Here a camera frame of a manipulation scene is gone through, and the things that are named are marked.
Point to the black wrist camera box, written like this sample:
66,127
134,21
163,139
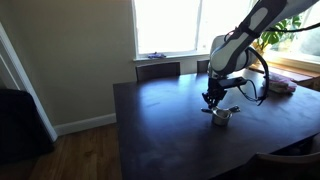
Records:
233,82

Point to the one cup steel measuring cup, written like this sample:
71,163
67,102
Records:
221,120

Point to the black furniture piece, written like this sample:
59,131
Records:
20,126

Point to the green monstera plant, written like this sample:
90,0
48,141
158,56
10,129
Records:
276,35

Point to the white baseboard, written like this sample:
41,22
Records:
85,124

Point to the quarter cup steel measuring cup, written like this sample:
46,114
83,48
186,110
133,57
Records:
223,112

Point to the yellow plant pot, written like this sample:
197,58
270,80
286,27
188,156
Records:
259,55

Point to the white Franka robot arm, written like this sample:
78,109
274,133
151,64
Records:
230,56

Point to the wooden window bench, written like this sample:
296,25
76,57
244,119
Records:
300,75

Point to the curved back wooden chair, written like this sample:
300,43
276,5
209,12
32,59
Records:
286,158

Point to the white window frame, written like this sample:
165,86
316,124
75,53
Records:
173,56
306,60

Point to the left dark chair back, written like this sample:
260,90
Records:
158,71

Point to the clear plastic bag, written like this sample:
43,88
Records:
283,83

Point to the dark chair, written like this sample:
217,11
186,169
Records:
202,66
158,71

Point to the right dark chair back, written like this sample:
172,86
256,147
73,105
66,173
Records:
202,66

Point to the blue object on windowsill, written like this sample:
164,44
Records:
156,55

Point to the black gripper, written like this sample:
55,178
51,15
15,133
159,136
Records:
216,87

